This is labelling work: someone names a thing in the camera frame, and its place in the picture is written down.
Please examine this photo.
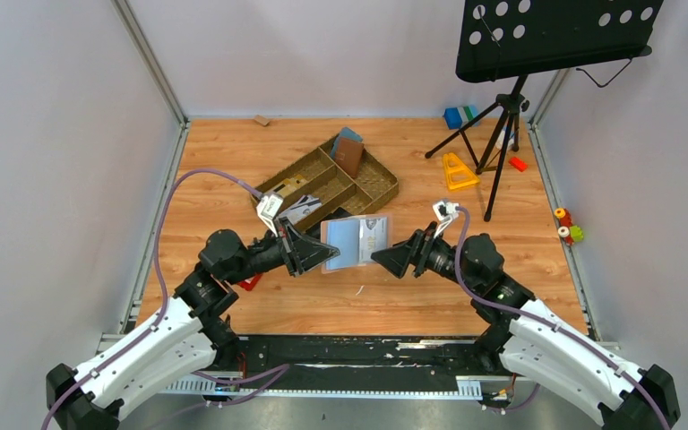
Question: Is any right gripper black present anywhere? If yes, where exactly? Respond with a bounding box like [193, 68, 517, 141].
[371, 222, 479, 294]

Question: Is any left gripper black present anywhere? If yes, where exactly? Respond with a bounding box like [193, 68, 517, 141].
[226, 216, 340, 285]

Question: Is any white VIP card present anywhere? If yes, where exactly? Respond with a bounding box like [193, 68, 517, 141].
[357, 216, 389, 264]
[290, 194, 322, 209]

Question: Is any pink card holder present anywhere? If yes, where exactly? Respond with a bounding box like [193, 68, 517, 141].
[322, 214, 392, 273]

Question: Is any white patterned card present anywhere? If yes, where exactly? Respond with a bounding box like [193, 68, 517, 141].
[280, 205, 317, 224]

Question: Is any black card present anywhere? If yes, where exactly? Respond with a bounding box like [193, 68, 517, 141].
[322, 207, 352, 221]

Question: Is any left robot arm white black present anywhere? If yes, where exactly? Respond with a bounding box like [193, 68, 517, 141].
[45, 218, 340, 429]

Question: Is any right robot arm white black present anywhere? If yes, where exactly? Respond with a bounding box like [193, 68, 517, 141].
[372, 223, 681, 429]

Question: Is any gold card in tray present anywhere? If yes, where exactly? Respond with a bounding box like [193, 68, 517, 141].
[272, 175, 307, 198]

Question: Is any blue card wallet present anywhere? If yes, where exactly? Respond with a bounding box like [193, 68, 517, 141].
[329, 127, 363, 159]

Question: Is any red box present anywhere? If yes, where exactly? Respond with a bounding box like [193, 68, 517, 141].
[237, 273, 262, 291]

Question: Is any woven olive divided tray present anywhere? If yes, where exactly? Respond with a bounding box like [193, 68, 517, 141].
[255, 138, 400, 231]

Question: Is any yellow triangular toy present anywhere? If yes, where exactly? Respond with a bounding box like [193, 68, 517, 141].
[442, 152, 481, 192]

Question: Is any brown leather wallet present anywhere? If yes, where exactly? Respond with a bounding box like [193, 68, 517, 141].
[335, 139, 365, 178]

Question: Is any small cardboard piece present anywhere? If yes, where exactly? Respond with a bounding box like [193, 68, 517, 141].
[253, 115, 271, 127]

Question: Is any blue green block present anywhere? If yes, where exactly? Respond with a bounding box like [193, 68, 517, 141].
[443, 105, 478, 130]

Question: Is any small red block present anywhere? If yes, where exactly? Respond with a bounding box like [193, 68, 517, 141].
[509, 157, 529, 172]

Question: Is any orange red toy piece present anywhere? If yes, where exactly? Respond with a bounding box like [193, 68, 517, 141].
[554, 207, 573, 228]

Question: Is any green red toy piece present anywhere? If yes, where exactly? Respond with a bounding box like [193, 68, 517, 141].
[557, 225, 585, 245]

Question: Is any black music stand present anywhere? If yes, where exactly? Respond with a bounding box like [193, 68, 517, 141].
[425, 0, 663, 221]

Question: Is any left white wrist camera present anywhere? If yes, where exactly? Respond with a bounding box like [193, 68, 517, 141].
[256, 192, 283, 236]

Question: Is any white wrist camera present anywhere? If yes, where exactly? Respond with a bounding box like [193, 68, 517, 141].
[256, 192, 283, 236]
[432, 199, 460, 238]

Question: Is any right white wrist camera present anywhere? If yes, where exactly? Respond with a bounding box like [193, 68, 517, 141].
[432, 199, 460, 238]

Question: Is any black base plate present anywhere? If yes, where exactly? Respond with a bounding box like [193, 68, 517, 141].
[205, 334, 514, 391]

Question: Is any aluminium frame rail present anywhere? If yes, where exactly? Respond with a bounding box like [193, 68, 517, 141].
[90, 333, 630, 400]

